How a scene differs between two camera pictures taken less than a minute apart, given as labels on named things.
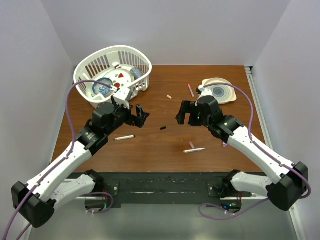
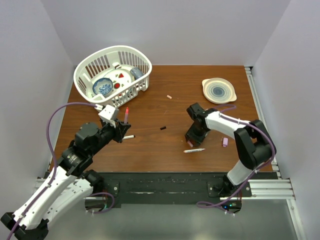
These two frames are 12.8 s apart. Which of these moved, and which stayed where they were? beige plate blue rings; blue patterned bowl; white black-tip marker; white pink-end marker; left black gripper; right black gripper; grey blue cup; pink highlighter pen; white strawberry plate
Moved: pink highlighter pen; right black gripper; left black gripper
Stayed: grey blue cup; white pink-end marker; blue patterned bowl; white strawberry plate; beige plate blue rings; white black-tip marker
